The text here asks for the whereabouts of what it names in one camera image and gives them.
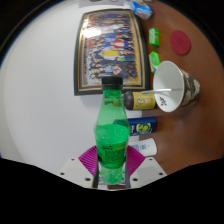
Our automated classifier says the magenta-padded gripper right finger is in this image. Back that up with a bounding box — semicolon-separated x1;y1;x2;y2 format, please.
124;145;168;190

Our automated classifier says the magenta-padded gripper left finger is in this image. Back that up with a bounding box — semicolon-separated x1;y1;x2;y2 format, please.
59;145;100;190

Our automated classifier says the green plastic drink bottle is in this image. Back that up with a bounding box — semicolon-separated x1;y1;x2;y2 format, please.
94;76;132;185

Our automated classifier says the white bottle with blue cap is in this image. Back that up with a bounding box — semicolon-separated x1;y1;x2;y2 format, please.
128;137;158;157

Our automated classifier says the blue pump bottle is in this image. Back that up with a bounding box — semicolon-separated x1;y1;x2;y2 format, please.
113;116;158;137

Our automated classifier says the brown pump bottle yellow label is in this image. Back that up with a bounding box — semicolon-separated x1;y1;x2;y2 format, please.
122;91;157;111

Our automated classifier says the white straw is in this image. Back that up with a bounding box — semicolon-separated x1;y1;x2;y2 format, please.
142;87;173;96

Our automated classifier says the camouflage-print paper cup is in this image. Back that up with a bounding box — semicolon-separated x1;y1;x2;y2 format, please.
152;60;202;114

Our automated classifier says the small green packet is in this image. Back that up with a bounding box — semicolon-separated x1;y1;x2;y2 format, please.
148;50;161;74
148;27;160;47

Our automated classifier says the framed group picture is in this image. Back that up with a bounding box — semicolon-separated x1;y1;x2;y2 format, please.
73;8;151;97

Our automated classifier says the flat round red coaster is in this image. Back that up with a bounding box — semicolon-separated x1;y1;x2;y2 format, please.
169;29;192;56

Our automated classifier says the blue tissue pack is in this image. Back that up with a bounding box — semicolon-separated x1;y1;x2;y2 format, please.
129;0;154;20

